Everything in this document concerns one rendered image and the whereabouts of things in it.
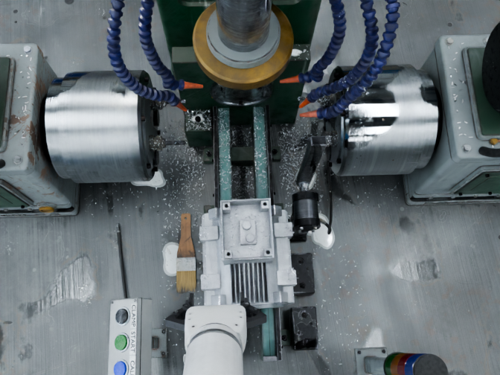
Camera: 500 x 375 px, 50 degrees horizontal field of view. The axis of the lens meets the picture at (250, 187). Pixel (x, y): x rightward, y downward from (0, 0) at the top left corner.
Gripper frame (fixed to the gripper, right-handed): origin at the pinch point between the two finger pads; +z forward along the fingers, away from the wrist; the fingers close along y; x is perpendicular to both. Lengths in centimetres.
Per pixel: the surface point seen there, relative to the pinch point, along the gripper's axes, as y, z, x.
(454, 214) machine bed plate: 62, 45, 1
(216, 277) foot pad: -0.5, 12.0, -0.3
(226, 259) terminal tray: 1.8, 7.2, 5.3
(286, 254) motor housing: 14.1, 15.1, 3.0
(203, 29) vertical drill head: -1.0, 10.1, 47.8
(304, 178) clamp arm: 19.2, 24.6, 16.9
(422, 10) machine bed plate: 61, 76, 55
